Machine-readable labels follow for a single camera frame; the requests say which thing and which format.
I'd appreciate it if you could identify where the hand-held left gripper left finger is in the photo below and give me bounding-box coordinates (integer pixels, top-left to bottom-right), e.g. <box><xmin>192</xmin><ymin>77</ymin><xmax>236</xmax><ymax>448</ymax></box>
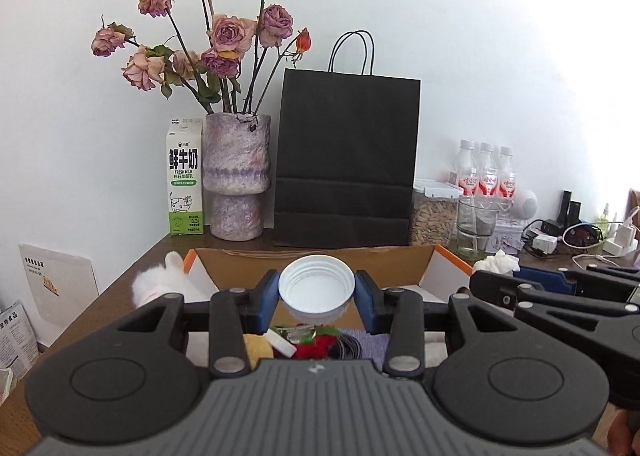
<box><xmin>117</xmin><ymin>270</ymin><xmax>282</xmax><ymax>380</ymax></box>

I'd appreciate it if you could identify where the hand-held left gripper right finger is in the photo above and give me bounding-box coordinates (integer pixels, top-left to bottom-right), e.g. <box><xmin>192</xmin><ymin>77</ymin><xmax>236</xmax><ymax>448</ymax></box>
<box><xmin>353</xmin><ymin>269</ymin><xmax>516</xmax><ymax>380</ymax></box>

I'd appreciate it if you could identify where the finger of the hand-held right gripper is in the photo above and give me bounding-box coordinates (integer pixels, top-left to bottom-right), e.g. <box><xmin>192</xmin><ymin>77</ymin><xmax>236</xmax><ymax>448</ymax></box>
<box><xmin>469</xmin><ymin>270</ymin><xmax>640</xmax><ymax>338</ymax></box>
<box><xmin>512</xmin><ymin>263</ymin><xmax>640</xmax><ymax>298</ymax></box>

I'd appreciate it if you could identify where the black braided cable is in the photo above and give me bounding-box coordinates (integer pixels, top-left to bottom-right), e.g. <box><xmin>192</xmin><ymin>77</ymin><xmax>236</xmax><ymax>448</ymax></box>
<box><xmin>331</xmin><ymin>330</ymin><xmax>367</xmax><ymax>361</ymax></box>

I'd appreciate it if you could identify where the purple knit cloth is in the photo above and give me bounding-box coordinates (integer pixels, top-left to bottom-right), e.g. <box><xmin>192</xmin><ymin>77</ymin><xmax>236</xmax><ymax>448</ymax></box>
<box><xmin>345</xmin><ymin>328</ymin><xmax>391</xmax><ymax>362</ymax></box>

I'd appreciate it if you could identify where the red cardboard box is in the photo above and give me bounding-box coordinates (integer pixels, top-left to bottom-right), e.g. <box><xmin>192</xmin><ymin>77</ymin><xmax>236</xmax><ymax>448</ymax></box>
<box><xmin>181</xmin><ymin>244</ymin><xmax>474</xmax><ymax>363</ymax></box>

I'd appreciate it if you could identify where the red flower brooch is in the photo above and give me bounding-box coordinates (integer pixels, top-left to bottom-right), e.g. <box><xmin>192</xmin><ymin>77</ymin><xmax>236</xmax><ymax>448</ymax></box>
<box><xmin>275</xmin><ymin>325</ymin><xmax>342</xmax><ymax>361</ymax></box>

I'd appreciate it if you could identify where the white alpaca plush toy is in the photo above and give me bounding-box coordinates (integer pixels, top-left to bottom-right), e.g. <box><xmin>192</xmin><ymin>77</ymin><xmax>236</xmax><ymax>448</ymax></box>
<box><xmin>131</xmin><ymin>251</ymin><xmax>275</xmax><ymax>371</ymax></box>

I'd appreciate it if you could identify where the crumpled white tissue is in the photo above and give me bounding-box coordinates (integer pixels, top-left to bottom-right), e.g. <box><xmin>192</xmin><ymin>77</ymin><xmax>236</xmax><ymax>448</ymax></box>
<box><xmin>472</xmin><ymin>250</ymin><xmax>521</xmax><ymax>277</ymax></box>

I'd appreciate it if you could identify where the small white charger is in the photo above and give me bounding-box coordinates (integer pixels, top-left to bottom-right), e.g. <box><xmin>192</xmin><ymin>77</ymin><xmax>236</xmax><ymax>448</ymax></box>
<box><xmin>531</xmin><ymin>233</ymin><xmax>559</xmax><ymax>255</ymax></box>

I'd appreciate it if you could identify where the white patterned tin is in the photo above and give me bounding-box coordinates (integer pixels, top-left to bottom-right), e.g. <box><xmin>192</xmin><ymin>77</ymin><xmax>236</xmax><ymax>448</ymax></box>
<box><xmin>492</xmin><ymin>218</ymin><xmax>526</xmax><ymax>252</ymax></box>

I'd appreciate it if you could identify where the clear glass cup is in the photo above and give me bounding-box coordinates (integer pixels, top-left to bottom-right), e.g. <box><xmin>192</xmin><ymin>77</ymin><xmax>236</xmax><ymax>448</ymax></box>
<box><xmin>456</xmin><ymin>196</ymin><xmax>500</xmax><ymax>257</ymax></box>

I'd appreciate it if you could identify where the black upright device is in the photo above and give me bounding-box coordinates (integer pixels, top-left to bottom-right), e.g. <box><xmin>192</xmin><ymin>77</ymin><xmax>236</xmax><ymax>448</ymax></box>
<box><xmin>559</xmin><ymin>190</ymin><xmax>582</xmax><ymax>225</ymax></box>

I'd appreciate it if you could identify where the white round speaker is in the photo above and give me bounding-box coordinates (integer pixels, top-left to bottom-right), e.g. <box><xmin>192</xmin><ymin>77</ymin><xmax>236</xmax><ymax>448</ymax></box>
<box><xmin>512</xmin><ymin>187</ymin><xmax>539</xmax><ymax>220</ymax></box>

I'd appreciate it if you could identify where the white plug charger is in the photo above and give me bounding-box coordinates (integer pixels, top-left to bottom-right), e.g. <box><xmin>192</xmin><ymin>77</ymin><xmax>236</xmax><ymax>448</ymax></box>
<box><xmin>602</xmin><ymin>220</ymin><xmax>639</xmax><ymax>257</ymax></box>

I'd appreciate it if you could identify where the clear sunflower seed jar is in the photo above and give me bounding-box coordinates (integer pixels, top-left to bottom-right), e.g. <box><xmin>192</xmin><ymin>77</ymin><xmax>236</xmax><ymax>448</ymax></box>
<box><xmin>411</xmin><ymin>178</ymin><xmax>464</xmax><ymax>247</ymax></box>

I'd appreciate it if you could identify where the black paper bag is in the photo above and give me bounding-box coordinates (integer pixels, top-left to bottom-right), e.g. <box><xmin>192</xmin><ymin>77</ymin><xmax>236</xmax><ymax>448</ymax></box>
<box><xmin>272</xmin><ymin>30</ymin><xmax>421</xmax><ymax>250</ymax></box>

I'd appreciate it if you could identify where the white green milk carton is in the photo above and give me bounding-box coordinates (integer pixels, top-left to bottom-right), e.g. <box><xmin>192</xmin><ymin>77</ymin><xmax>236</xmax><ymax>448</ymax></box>
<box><xmin>166</xmin><ymin>117</ymin><xmax>205</xmax><ymax>237</ymax></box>

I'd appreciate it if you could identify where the printed leaflet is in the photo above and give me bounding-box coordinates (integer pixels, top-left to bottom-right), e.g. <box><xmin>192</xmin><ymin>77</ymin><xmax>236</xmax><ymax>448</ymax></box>
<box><xmin>0</xmin><ymin>300</ymin><xmax>40</xmax><ymax>370</ymax></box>

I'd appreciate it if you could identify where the dried pink rose bouquet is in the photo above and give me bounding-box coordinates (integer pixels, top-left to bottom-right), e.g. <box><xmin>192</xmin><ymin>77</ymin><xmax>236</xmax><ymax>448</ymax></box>
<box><xmin>91</xmin><ymin>0</ymin><xmax>314</xmax><ymax>116</ymax></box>

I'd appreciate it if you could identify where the coiled black red cable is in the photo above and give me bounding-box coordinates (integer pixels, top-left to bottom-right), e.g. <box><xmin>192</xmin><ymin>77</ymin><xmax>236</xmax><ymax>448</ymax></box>
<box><xmin>562</xmin><ymin>223</ymin><xmax>604</xmax><ymax>247</ymax></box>

